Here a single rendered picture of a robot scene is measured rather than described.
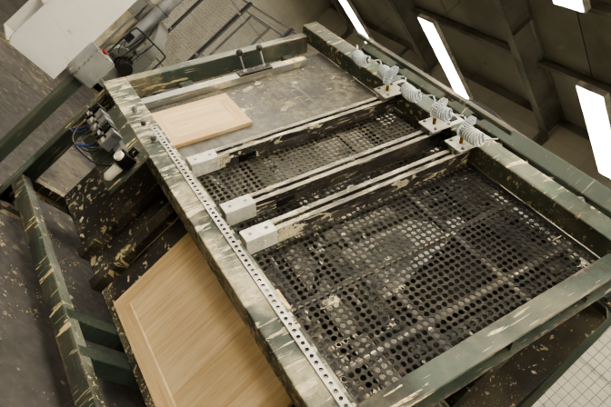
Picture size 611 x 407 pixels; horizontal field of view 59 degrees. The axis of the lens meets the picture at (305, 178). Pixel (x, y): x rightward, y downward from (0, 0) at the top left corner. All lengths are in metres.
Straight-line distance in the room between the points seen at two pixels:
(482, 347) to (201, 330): 1.03
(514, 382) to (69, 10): 5.34
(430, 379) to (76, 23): 5.40
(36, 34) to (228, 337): 4.76
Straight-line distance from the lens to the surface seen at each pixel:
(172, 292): 2.34
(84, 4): 6.30
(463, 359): 1.73
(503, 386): 2.47
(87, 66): 2.87
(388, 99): 2.73
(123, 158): 2.42
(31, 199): 2.99
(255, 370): 2.00
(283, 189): 2.14
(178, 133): 2.60
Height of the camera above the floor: 1.23
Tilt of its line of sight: level
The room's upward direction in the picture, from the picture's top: 47 degrees clockwise
